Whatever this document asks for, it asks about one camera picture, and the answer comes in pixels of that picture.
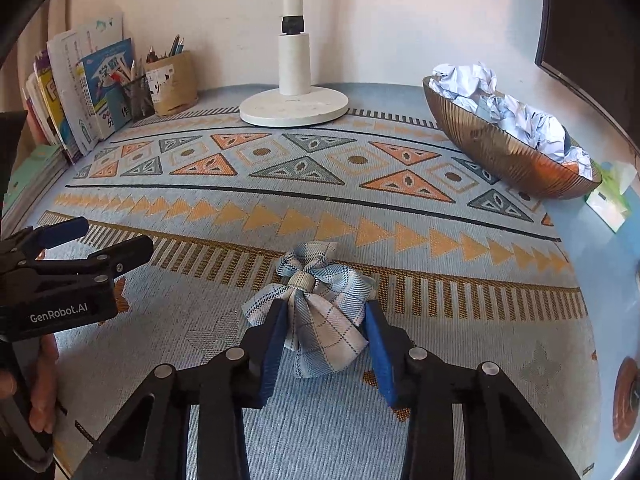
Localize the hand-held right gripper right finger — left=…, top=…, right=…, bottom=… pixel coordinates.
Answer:
left=362, top=300, right=583, bottom=480

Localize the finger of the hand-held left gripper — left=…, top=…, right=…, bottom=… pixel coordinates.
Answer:
left=27, top=235, right=155, bottom=287
left=0, top=216, right=91, bottom=267

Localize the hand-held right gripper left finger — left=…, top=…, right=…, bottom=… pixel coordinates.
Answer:
left=75, top=300, right=290, bottom=480

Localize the blue plaid fabric bow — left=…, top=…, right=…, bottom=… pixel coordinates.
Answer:
left=242, top=241, right=378, bottom=380

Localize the brown ribbed glass bowl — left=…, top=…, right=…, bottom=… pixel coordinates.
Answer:
left=422, top=74, right=603, bottom=200

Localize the pile of papers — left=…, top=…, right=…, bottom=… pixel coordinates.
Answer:
left=429, top=61, right=596, bottom=181

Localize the person's left hand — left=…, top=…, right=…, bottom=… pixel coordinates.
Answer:
left=27, top=334, right=60, bottom=435

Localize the green notebook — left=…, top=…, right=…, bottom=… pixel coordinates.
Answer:
left=2, top=145, right=67, bottom=223

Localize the yellow cover book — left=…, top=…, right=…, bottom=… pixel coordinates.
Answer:
left=31, top=57, right=72, bottom=163

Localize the black mesh pen holder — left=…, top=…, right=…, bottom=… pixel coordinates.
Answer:
left=120, top=74, right=156, bottom=122

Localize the bunch of pens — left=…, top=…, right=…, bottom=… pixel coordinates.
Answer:
left=112, top=59, right=146, bottom=86
left=146, top=34, right=187, bottom=63

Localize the patterned woven table mat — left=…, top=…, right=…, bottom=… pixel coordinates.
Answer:
left=2, top=82, right=601, bottom=480

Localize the stack of books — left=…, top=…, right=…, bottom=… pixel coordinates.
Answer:
left=47, top=10, right=126, bottom=157

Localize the bamboo pen holder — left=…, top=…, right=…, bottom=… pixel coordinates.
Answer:
left=145, top=50, right=199, bottom=117

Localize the white desk lamp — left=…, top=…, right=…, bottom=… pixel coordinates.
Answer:
left=239, top=0, right=350, bottom=128

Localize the brown round object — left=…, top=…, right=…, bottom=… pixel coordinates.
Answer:
left=612, top=357, right=640, bottom=443

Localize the green tissue pack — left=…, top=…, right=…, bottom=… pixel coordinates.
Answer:
left=585, top=160, right=639, bottom=234

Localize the black flat screen television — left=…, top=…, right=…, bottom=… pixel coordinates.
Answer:
left=534, top=0, right=640, bottom=153

